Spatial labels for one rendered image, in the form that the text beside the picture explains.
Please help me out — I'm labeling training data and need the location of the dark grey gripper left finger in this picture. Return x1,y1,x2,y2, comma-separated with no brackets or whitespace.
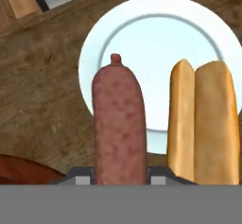
46,166,96,186

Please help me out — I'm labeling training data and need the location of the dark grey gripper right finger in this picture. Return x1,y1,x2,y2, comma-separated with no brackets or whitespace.
147,166,199,186

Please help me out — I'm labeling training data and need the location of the reddish brown sausage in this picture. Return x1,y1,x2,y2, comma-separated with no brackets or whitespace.
91,53,148,186

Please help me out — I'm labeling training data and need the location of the reddish brown bowl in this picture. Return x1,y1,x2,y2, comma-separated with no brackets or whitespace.
0,153,66,186

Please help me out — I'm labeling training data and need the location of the golden hot dog bun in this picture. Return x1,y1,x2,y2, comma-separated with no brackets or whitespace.
165,59,241,186

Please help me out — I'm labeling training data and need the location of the white round plate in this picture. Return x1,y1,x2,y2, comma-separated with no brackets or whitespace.
78,0,242,155

